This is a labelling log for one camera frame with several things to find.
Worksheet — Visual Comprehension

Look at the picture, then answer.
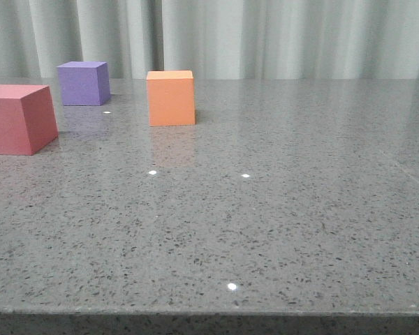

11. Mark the orange foam cube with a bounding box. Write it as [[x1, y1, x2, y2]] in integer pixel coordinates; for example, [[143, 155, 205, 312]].
[[146, 70, 196, 126]]

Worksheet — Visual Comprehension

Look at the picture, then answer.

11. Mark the red foam block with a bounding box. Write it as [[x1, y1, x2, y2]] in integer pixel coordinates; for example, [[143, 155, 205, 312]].
[[0, 84, 58, 155]]

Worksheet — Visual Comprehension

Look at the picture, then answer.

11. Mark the purple foam cube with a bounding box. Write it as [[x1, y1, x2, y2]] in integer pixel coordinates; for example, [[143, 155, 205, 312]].
[[57, 61, 111, 106]]

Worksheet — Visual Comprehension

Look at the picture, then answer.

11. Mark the pale green curtain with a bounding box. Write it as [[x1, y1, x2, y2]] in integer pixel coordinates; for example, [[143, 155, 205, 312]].
[[0, 1, 419, 79]]

